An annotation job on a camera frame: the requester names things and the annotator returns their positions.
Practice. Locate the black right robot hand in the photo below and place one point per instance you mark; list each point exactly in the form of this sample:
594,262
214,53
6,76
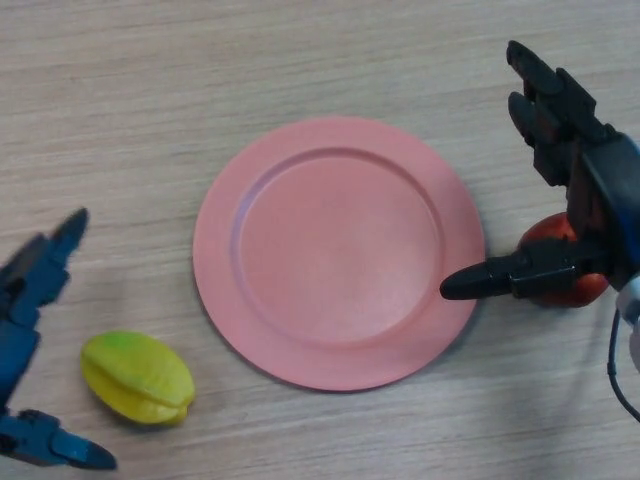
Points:
600,190

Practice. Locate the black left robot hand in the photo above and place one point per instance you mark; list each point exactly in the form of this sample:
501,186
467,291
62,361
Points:
25,300

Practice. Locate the yellow green starfruit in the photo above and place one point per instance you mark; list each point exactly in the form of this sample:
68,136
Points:
137,377

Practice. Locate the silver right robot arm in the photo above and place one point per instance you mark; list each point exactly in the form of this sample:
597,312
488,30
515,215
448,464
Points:
632,320

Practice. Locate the pink round plate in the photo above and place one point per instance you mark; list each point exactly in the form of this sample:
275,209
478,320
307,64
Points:
340,255

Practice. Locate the red apple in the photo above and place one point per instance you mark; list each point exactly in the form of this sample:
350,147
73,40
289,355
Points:
547,227

